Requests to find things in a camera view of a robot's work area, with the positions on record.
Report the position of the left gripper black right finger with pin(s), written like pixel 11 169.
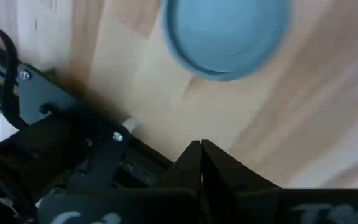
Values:
pixel 259 205

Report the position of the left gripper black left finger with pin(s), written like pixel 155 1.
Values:
pixel 135 205

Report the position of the orange circle-patterned can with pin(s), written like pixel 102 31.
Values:
pixel 225 37

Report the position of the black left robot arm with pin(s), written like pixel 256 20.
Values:
pixel 42 161

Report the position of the black aluminium table frame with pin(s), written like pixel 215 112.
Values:
pixel 42 93

